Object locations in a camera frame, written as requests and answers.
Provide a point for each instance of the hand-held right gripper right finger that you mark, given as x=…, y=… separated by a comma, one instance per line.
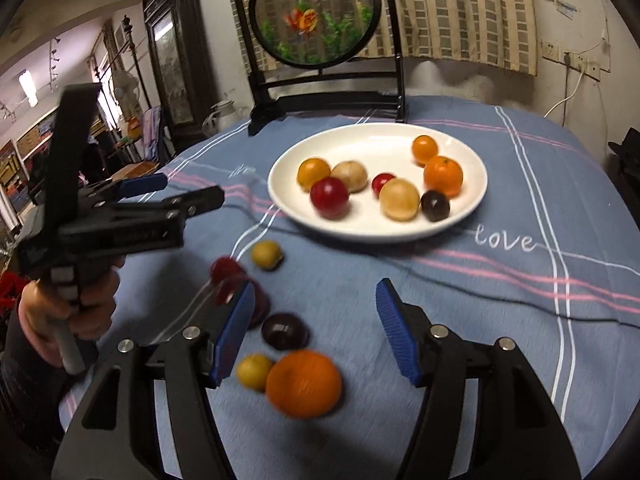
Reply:
x=400, y=340

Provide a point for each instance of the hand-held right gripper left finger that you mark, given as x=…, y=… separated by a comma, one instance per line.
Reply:
x=232, y=340

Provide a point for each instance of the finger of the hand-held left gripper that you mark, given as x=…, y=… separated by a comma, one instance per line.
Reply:
x=200, y=200
x=142, y=185

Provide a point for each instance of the small yellow-green fruit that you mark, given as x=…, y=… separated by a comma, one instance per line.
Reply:
x=254, y=372
x=266, y=255

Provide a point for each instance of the dark purple plum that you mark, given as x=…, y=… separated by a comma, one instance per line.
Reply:
x=284, y=331
x=434, y=206

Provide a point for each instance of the large orange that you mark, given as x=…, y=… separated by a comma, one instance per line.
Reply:
x=303, y=385

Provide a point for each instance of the yellow-orange fruit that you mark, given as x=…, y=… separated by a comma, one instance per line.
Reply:
x=313, y=174

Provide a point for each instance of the large beige fruit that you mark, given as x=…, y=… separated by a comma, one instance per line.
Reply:
x=399, y=200

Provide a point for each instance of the small beige fruit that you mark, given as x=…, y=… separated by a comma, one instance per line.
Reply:
x=354, y=175

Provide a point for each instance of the red cherry tomato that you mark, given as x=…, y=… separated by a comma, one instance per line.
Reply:
x=384, y=184

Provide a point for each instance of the orange tangerine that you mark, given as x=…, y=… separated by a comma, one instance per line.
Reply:
x=443, y=176

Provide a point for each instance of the white plate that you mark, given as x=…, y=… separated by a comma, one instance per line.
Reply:
x=370, y=145

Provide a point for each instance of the small orange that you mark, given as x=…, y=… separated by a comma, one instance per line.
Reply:
x=425, y=149

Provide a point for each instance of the person's left forearm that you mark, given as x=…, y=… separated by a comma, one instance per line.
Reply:
x=25, y=390

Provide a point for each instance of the person's left hand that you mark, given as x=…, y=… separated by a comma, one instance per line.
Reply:
x=95, y=310

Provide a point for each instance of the small red fruit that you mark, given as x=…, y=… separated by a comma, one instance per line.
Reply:
x=226, y=269

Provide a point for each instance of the blue plaid tablecloth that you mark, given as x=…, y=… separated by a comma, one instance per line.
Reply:
x=475, y=310

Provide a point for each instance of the white kettle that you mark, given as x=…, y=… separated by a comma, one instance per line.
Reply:
x=222, y=115

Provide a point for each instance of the white standing fan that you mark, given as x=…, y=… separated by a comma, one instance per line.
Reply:
x=125, y=85

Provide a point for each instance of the white ceiling light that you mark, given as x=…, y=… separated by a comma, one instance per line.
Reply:
x=28, y=89

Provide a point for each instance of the dark wooden framed panel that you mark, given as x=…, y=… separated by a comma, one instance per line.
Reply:
x=200, y=60

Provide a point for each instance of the dark wooden coat stand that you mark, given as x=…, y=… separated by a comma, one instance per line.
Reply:
x=128, y=27

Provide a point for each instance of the round goldfish screen on stand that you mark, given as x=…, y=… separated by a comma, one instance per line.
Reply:
x=315, y=10

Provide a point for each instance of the black hat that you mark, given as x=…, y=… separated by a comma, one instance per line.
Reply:
x=627, y=147

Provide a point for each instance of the beige checked curtain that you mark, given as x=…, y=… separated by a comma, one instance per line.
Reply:
x=475, y=15

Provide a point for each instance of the white wall power sockets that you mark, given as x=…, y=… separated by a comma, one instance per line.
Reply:
x=580, y=62

